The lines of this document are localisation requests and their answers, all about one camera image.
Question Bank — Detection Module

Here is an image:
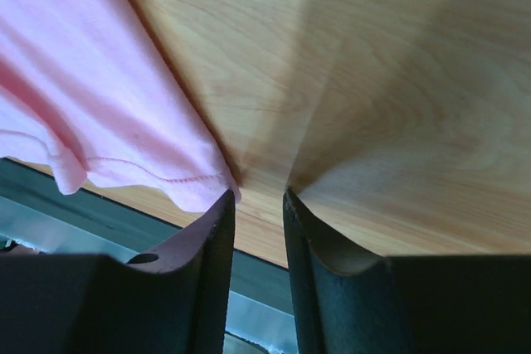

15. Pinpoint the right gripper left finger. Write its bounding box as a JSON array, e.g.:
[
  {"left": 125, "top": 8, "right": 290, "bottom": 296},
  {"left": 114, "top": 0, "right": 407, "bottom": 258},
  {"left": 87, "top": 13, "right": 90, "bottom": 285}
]
[{"left": 70, "top": 191, "right": 235, "bottom": 353}]

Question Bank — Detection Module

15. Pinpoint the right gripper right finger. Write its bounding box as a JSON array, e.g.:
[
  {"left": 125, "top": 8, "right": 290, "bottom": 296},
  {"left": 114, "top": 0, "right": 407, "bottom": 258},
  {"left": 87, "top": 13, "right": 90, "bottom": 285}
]
[{"left": 283, "top": 190, "right": 415, "bottom": 353}]

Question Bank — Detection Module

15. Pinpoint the pink t-shirt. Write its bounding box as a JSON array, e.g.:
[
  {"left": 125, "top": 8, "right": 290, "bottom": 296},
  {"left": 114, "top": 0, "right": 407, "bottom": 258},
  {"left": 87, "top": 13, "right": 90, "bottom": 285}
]
[{"left": 1, "top": 0, "right": 237, "bottom": 212}]

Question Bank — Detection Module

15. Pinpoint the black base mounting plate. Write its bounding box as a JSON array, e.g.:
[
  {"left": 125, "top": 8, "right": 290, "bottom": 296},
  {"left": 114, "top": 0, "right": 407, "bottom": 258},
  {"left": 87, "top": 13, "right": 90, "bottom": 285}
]
[{"left": 1, "top": 159, "right": 293, "bottom": 314}]

